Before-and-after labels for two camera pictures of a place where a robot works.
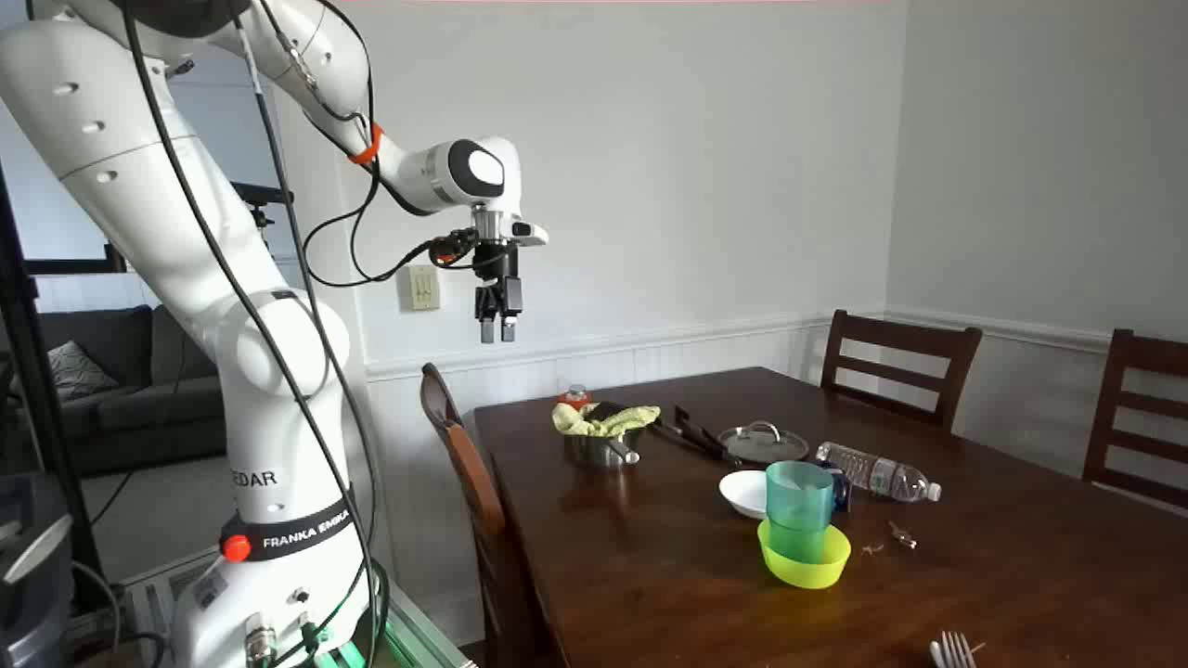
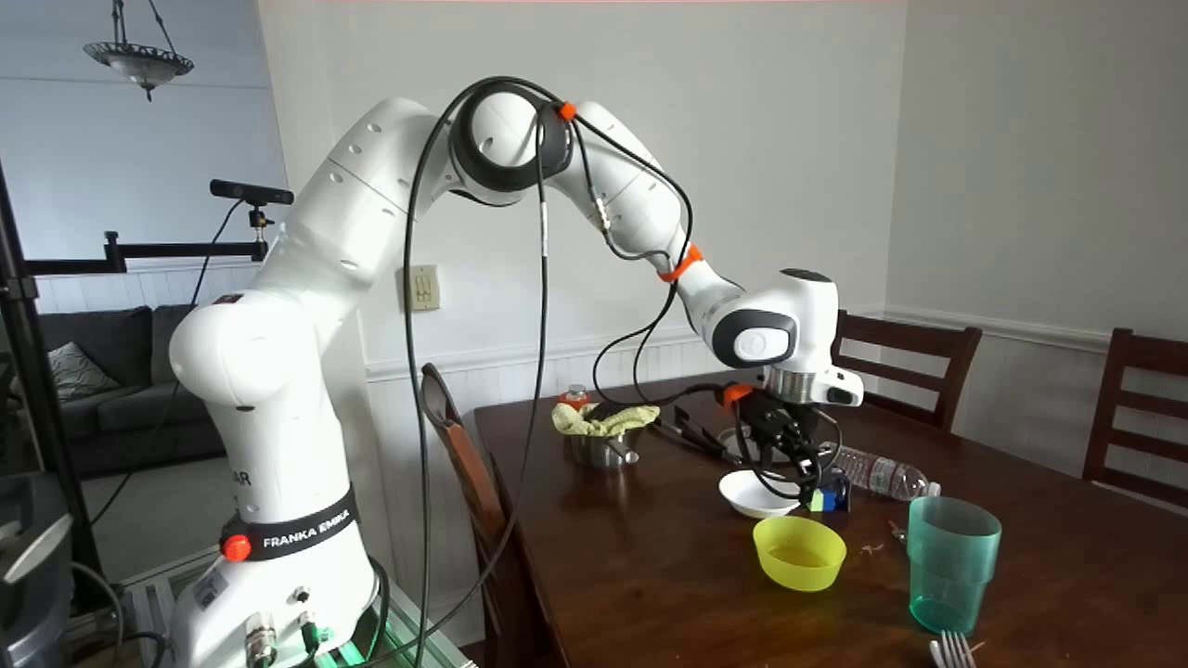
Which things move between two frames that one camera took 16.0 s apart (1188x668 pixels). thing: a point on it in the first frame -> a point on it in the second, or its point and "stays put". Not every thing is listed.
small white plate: x=743 y=493 stays put
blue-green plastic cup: x=798 y=503 -> x=946 y=562
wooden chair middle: x=898 y=365 stays put
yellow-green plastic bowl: x=821 y=574 stays put
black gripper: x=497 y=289 -> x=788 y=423
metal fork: x=951 y=651 stays put
